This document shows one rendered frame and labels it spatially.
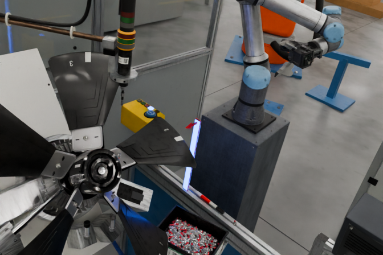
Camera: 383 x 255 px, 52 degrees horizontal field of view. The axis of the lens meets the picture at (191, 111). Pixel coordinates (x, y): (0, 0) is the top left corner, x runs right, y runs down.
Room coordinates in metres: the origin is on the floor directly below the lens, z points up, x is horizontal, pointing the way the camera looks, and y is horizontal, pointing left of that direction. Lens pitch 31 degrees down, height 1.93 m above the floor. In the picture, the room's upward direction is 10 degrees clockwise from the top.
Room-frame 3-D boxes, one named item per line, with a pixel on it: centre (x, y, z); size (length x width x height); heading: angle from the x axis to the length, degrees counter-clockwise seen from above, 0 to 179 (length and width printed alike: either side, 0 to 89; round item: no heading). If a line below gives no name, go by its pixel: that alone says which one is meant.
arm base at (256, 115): (1.56, -0.26, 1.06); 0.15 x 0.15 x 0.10
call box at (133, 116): (1.36, 0.20, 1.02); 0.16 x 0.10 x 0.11; 52
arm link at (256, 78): (1.56, -0.25, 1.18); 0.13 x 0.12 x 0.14; 172
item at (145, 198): (0.95, 0.18, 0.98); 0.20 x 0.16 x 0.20; 52
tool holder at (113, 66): (0.89, 0.20, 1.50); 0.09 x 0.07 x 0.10; 87
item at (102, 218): (0.87, 0.21, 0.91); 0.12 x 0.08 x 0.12; 52
